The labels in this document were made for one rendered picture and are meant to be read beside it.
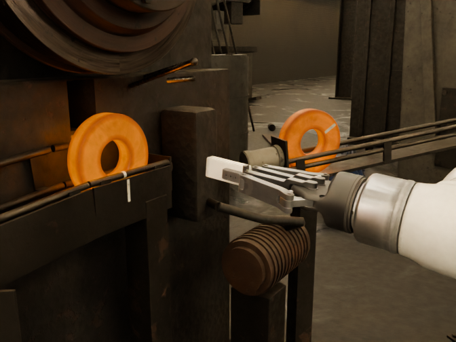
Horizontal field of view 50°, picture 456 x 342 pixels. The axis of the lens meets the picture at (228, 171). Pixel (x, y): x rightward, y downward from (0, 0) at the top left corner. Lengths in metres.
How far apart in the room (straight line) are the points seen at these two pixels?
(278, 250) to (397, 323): 0.89
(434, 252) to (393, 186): 0.09
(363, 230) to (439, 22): 2.83
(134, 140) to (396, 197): 0.48
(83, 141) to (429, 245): 0.53
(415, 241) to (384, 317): 1.31
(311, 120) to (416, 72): 2.30
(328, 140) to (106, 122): 0.57
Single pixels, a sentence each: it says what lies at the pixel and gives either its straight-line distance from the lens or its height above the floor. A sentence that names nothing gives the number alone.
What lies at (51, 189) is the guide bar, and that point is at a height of 0.70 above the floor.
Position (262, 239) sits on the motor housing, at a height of 0.53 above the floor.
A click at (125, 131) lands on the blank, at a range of 0.87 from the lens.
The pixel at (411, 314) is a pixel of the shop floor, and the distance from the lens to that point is 1.93.
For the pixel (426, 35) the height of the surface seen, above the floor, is 1.00.
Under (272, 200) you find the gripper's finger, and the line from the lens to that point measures 0.63.
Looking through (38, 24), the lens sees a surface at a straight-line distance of 0.74.
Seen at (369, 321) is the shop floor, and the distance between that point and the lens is 1.84.
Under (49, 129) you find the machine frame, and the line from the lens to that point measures 0.87.
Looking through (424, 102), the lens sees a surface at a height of 0.59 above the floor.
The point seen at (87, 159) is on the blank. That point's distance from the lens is 0.82.
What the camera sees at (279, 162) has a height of 0.67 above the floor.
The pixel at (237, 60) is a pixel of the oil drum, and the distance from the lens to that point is 3.57.
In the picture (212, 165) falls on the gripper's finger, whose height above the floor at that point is 0.75.
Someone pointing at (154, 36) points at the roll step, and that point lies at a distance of 0.87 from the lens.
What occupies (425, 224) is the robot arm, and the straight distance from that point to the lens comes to 0.57.
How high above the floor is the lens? 0.92
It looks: 14 degrees down
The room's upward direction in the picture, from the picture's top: straight up
